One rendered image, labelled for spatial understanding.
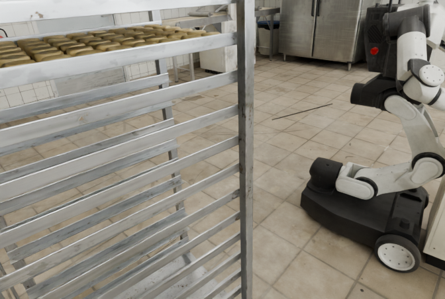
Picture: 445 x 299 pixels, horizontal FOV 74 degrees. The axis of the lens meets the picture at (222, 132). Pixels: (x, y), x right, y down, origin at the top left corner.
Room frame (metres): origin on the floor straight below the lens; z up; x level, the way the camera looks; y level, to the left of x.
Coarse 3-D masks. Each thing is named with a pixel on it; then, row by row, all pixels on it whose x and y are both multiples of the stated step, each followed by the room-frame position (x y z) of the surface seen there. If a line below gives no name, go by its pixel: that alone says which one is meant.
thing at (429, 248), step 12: (444, 180) 1.17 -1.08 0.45; (444, 192) 1.05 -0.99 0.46; (432, 204) 1.29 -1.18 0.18; (444, 204) 1.04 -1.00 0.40; (432, 216) 1.12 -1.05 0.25; (444, 216) 1.03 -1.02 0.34; (432, 228) 1.05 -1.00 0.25; (444, 228) 1.02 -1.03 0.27; (432, 240) 1.04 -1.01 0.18; (444, 240) 1.01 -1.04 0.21; (432, 252) 1.03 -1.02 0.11; (444, 252) 1.00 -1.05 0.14; (432, 264) 1.04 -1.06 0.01; (444, 264) 1.01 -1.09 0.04
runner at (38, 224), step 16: (224, 144) 0.69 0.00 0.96; (176, 160) 0.60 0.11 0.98; (192, 160) 0.62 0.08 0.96; (144, 176) 0.54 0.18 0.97; (160, 176) 0.57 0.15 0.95; (112, 192) 0.50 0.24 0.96; (64, 208) 0.44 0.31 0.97; (80, 208) 0.46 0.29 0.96; (32, 224) 0.41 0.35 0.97; (48, 224) 0.42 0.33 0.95; (0, 240) 0.38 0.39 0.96; (16, 240) 0.39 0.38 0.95
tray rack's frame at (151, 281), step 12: (0, 228) 0.68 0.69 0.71; (0, 264) 0.52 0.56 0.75; (24, 264) 0.69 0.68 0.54; (168, 264) 0.99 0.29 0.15; (180, 264) 0.99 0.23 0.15; (156, 276) 0.93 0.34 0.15; (168, 276) 0.93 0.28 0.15; (192, 276) 0.92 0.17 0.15; (12, 288) 0.51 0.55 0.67; (132, 288) 0.87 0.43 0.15; (144, 288) 0.87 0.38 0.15; (168, 288) 0.87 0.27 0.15; (180, 288) 0.86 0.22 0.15; (204, 288) 0.86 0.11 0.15
